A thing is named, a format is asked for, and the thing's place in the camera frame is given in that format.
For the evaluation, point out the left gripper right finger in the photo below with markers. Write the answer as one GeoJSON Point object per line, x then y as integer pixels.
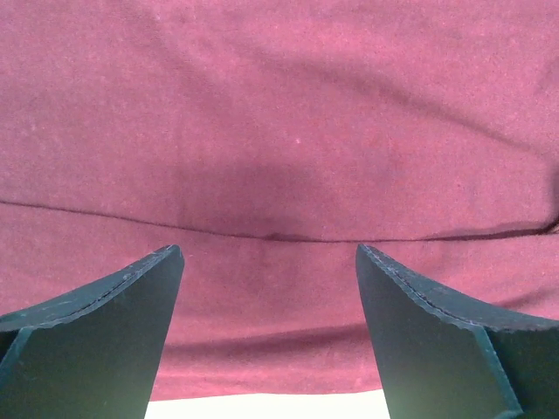
{"type": "Point", "coordinates": [442, 354]}

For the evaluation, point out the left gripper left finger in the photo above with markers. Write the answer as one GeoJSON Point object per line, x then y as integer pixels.
{"type": "Point", "coordinates": [93, 352]}

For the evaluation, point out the maroon t shirt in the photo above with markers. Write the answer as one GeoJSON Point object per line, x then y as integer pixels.
{"type": "Point", "coordinates": [268, 139]}

